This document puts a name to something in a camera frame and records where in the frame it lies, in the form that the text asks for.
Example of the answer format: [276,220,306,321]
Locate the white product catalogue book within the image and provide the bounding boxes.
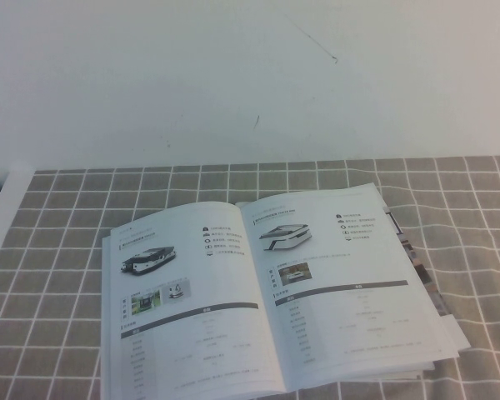
[99,182,472,400]

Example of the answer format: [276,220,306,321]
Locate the colour printed brochure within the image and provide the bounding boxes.
[382,202,473,353]

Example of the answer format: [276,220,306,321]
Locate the grey white checked tablecloth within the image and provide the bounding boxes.
[0,154,500,400]

